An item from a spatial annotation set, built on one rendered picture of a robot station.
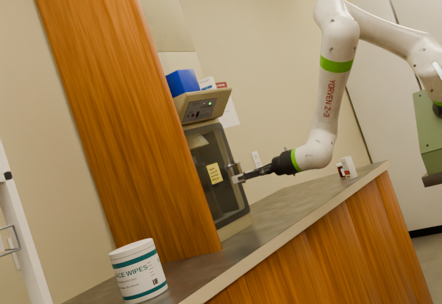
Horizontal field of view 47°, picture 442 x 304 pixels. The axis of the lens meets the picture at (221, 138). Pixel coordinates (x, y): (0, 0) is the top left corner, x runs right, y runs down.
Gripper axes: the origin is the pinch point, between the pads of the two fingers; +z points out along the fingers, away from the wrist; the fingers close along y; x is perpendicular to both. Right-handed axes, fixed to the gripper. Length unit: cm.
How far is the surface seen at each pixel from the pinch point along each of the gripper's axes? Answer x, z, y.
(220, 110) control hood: -28.7, 1.0, -1.4
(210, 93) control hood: -34.9, -5.2, 10.4
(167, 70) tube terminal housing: -49, 6, 18
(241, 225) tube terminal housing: 18.6, 5.6, 3.4
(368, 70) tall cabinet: -42, 22, -284
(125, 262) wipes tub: 9, -6, 78
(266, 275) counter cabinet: 30, -21, 38
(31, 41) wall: -78, 49, 41
